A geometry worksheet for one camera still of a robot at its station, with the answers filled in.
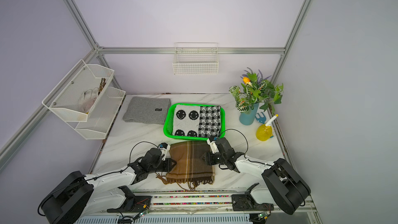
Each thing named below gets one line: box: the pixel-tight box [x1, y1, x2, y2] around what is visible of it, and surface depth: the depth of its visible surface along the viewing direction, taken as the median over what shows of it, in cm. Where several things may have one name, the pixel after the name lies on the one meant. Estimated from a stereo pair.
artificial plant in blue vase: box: [229, 67, 284, 126], surface depth 81 cm
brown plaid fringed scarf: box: [155, 140, 216, 191], surface depth 84 cm
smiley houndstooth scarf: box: [172, 104, 222, 138], surface depth 97 cm
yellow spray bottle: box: [256, 114, 279, 142], surface depth 98 cm
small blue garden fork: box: [254, 111, 267, 124], surface depth 106 cm
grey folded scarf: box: [122, 96, 172, 125], surface depth 109 cm
